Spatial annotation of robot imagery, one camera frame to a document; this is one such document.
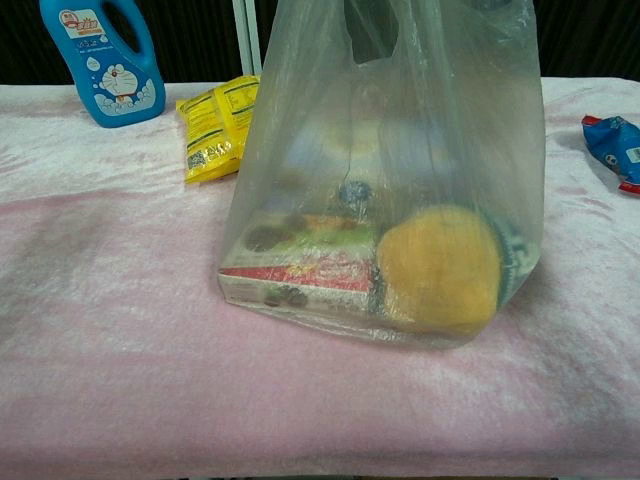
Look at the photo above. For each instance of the yellow snack pack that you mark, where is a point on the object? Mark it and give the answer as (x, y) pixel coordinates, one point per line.
(210, 130)

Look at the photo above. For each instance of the blue snack pack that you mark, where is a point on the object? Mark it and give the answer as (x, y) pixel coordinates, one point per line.
(615, 145)

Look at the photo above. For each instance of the yellow round sponge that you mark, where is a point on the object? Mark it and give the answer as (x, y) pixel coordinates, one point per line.
(440, 265)

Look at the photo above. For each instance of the white frame post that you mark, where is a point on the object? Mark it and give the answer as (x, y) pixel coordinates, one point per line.
(248, 35)

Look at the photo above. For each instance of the transparent plastic bag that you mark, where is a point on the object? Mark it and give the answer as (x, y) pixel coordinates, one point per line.
(400, 150)

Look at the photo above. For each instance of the pink plush table cloth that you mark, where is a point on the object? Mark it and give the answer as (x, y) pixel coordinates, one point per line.
(125, 300)

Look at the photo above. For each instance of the green white round item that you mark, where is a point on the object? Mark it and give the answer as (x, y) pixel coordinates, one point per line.
(517, 250)

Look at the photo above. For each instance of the blue detergent bottle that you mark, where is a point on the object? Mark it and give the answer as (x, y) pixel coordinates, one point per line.
(125, 90)

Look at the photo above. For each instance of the black curtain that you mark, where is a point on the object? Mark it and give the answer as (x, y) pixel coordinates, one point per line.
(200, 30)

